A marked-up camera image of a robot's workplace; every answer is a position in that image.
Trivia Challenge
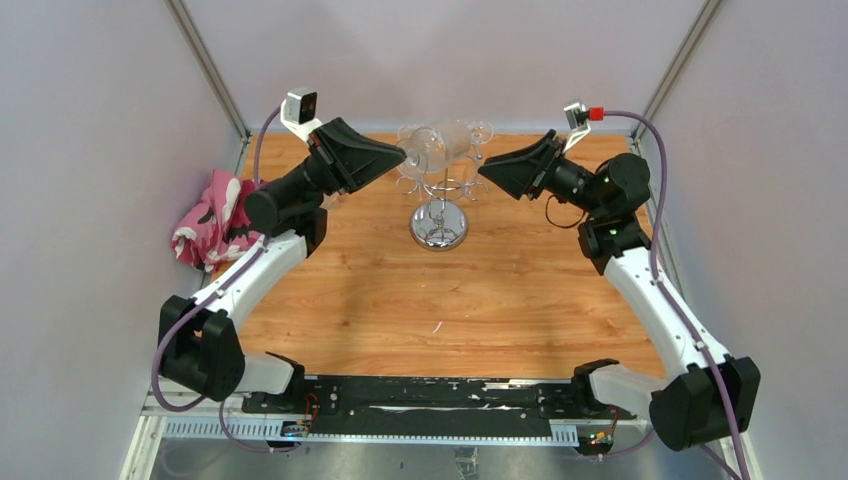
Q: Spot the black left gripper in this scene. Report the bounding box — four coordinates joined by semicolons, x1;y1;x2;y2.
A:
283;120;406;208

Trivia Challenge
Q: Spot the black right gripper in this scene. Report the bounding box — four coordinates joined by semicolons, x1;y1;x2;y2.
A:
479;129;607;218

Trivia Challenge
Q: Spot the patterned clear wine glass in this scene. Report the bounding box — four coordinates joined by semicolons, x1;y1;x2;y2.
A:
320;192;342;211

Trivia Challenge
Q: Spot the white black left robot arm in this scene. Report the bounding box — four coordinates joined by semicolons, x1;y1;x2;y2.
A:
151;117;407;413

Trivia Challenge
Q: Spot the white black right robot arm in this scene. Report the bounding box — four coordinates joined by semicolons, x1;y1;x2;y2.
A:
478;131;761;451

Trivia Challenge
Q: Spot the chrome spiral wine glass rack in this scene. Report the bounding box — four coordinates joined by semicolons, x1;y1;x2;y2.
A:
398;144;488;252

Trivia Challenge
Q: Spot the pink camouflage cloth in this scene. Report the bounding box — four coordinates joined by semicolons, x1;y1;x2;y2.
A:
171;169;259;273

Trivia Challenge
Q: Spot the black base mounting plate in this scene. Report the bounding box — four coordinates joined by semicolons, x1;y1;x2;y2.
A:
240;375;632;439

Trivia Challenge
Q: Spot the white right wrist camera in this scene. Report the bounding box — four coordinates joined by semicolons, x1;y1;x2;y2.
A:
563;100;605;152

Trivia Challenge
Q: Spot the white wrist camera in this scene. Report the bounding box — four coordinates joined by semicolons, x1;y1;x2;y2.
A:
280;87;323;143
563;100;605;152

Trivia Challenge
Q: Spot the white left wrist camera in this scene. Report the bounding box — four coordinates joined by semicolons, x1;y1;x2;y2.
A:
280;87;323;143

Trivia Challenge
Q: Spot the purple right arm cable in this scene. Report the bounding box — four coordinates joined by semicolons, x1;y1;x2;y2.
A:
599;109;753;480

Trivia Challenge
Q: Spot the aluminium frame rail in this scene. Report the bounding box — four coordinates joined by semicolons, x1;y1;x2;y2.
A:
142;375;648;452

